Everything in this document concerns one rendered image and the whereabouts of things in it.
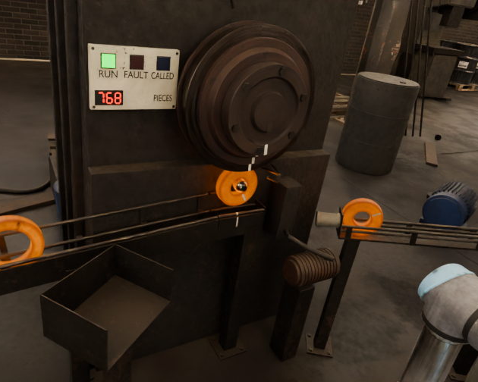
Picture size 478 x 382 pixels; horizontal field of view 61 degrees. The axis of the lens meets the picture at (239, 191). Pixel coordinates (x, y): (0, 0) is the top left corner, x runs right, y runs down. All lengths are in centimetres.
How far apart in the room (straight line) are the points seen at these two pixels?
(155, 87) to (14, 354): 124
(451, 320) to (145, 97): 99
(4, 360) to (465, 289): 165
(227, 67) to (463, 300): 81
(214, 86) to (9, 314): 143
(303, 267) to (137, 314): 69
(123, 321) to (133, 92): 65
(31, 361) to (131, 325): 83
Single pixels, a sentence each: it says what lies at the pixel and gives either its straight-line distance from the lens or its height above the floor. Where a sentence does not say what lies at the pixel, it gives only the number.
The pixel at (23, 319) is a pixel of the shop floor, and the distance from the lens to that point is 210.
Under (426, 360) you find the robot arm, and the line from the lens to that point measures 109.
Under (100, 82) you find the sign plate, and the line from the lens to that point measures 124.
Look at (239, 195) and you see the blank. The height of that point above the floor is 78.
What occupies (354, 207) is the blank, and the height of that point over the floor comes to 75.
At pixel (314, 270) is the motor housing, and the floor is 50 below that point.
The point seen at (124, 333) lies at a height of 60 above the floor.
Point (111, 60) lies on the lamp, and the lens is 123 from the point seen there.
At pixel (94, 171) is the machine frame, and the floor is 87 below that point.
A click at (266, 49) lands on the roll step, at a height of 128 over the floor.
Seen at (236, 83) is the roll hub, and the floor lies 119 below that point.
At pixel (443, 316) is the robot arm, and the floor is 88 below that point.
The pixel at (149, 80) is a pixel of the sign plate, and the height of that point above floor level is 115.
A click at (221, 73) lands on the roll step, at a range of 118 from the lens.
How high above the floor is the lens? 143
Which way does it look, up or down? 26 degrees down
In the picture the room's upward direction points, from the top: 9 degrees clockwise
